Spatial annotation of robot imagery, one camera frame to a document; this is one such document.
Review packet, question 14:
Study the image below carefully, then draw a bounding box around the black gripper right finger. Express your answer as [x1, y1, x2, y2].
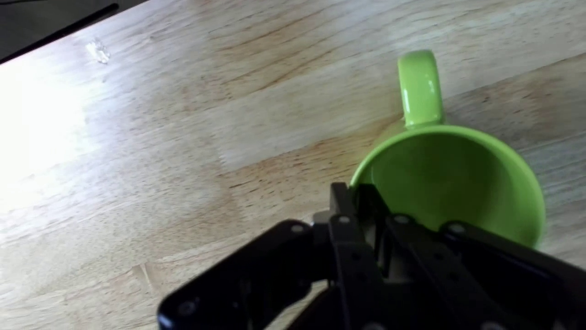
[359, 181, 586, 330]

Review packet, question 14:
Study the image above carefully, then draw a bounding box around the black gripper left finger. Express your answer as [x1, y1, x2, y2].
[155, 179, 386, 330]

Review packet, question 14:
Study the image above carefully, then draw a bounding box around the green ceramic mug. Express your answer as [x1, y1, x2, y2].
[350, 47, 547, 249]

